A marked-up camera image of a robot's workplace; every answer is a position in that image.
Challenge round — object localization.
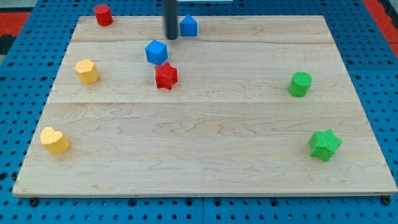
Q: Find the blue cube block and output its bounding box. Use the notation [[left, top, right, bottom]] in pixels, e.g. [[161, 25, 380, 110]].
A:
[[145, 40, 168, 65]]

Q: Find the blue triangle house block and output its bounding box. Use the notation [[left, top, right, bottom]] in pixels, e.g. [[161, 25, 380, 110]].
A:
[[180, 14, 198, 37]]

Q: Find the red star block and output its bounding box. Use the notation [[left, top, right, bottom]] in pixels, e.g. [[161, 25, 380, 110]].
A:
[[154, 62, 178, 90]]

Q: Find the wooden board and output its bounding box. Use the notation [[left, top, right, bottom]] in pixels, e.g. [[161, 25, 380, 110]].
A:
[[12, 16, 397, 198]]

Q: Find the green cylinder block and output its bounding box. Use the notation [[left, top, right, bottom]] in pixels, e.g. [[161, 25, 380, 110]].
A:
[[288, 72, 313, 98]]

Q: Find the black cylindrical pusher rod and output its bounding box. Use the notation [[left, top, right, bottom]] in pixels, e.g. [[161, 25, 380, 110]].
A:
[[163, 0, 178, 40]]

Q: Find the yellow hexagon block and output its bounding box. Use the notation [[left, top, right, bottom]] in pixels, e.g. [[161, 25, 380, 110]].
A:
[[75, 59, 100, 85]]

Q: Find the green star block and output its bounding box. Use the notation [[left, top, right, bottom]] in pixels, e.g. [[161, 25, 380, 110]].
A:
[[308, 129, 343, 162]]

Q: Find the red cylinder block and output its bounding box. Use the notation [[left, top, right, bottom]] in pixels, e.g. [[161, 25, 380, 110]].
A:
[[94, 4, 113, 26]]

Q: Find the yellow heart block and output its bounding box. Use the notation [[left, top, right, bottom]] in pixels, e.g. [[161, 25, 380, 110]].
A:
[[40, 126, 70, 154]]

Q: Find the blue perforated base mat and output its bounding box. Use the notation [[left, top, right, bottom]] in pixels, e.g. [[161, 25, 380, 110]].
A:
[[1, 1, 397, 223]]

